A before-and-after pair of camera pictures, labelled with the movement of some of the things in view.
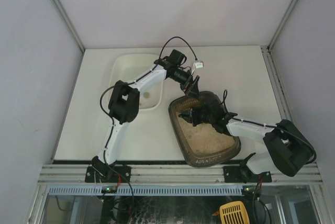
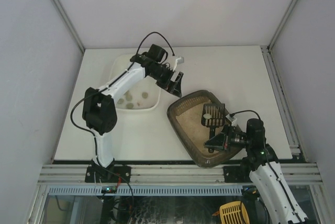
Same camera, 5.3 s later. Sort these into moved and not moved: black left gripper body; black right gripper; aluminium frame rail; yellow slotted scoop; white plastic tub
Moved: black right gripper; black left gripper body
Not moved: white plastic tub; aluminium frame rail; yellow slotted scoop
